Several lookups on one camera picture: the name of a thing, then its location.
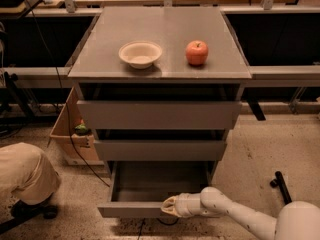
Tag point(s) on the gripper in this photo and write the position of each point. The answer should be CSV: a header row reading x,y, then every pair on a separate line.
x,y
182,205

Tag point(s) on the grey bottom drawer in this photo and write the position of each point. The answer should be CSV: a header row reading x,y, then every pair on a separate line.
x,y
138,188

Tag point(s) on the grey drawer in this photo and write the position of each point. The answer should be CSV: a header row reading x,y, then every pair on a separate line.
x,y
159,115
138,188
160,145

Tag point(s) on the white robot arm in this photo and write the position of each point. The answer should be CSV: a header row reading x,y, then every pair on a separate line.
x,y
297,220

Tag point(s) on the grey middle drawer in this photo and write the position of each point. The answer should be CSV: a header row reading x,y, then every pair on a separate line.
x,y
160,145

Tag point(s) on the grey drawer cabinet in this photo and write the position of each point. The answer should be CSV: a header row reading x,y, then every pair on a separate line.
x,y
100,75

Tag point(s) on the grey top drawer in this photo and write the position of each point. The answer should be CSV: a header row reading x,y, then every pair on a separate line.
x,y
159,115

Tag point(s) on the black metal bar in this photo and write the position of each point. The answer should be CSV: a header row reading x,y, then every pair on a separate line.
x,y
279,182

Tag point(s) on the cardboard box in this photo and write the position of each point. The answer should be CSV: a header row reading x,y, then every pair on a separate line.
x,y
76,150

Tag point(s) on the green object in box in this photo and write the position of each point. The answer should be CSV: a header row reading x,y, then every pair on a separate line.
x,y
81,129

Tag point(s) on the red apple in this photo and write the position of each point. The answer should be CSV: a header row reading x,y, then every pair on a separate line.
x,y
196,52

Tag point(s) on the person's beige trouser leg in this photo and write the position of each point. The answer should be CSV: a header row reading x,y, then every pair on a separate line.
x,y
27,173

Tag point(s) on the black shoe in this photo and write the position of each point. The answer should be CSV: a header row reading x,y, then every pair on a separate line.
x,y
20,209

